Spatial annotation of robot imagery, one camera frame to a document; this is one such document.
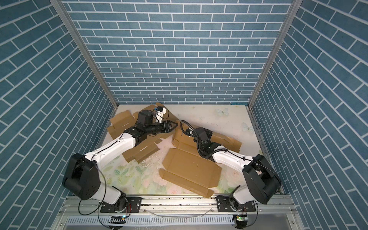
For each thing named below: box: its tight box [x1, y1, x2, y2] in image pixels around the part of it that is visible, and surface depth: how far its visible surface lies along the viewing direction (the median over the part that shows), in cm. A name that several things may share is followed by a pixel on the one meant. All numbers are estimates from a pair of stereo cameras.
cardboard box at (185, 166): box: [159, 129, 243, 198], surface depth 88 cm
